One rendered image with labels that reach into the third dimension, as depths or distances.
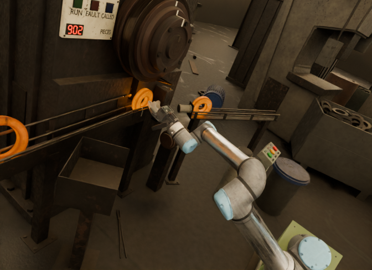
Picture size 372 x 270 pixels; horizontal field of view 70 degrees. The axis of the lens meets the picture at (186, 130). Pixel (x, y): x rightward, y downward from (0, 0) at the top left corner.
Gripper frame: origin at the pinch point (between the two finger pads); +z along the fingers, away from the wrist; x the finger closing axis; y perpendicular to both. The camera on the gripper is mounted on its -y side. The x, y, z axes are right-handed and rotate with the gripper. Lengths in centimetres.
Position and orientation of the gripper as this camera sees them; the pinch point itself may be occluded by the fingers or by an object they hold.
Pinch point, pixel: (149, 103)
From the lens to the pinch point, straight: 156.6
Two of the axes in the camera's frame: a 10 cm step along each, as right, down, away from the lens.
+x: -5.3, 2.5, -8.1
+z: -6.4, -7.4, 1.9
